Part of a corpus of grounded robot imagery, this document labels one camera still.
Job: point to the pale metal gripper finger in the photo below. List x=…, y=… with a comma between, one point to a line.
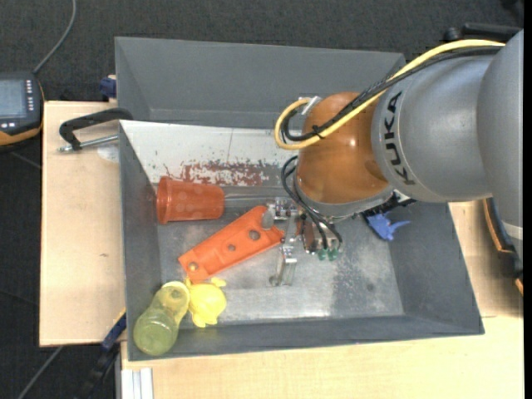
x=292, y=273
x=277, y=273

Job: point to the orange flat block with holes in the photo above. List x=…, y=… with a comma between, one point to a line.
x=220, y=252

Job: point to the blue plastic toy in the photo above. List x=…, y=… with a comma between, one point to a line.
x=381, y=225

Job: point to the yellow toy animal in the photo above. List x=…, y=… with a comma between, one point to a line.
x=207, y=302

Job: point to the orange plastic cup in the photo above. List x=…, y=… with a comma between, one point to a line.
x=189, y=201

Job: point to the yellow-green clear plastic bottle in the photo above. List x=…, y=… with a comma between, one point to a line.
x=158, y=326

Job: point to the grey metal bin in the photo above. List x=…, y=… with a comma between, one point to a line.
x=257, y=81

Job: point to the pale wood board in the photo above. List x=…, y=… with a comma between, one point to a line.
x=79, y=231

